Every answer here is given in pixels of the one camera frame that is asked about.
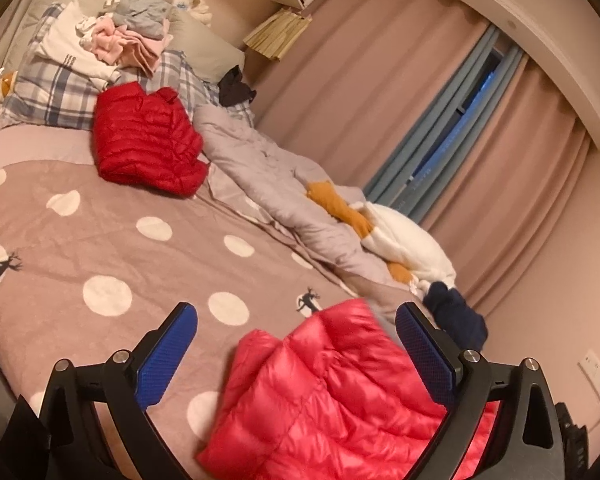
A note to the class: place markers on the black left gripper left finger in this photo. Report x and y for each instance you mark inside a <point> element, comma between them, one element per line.
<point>128,383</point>

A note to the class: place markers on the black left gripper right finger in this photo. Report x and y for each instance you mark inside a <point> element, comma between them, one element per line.
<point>525,441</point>

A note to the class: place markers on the pink-red puffer jacket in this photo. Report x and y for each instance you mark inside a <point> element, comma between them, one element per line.
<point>337,398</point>

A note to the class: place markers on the pile of pink white clothes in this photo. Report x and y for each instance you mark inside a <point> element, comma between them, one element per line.
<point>125,34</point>

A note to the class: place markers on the brown polka dot duvet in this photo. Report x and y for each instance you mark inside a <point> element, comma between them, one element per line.
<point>88,267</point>

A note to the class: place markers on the navy blue garment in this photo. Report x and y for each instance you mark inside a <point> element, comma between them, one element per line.
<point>451,312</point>

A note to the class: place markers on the white goose plush toy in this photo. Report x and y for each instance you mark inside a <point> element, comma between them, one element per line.
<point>413,257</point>

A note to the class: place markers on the folded dark red puffer jacket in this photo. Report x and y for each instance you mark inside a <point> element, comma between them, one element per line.
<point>146,139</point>

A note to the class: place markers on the light grey blanket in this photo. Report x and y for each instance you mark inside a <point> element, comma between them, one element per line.
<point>276,180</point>

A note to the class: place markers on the blue-grey curtain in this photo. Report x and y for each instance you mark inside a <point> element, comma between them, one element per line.
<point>426,160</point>

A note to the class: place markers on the plaid pillow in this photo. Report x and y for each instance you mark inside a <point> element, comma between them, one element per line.
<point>50,94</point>

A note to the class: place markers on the black garment by pillow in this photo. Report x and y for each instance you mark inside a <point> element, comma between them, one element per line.
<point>233,90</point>

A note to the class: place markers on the pink curtain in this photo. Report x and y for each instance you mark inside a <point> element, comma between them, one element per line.
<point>361,75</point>

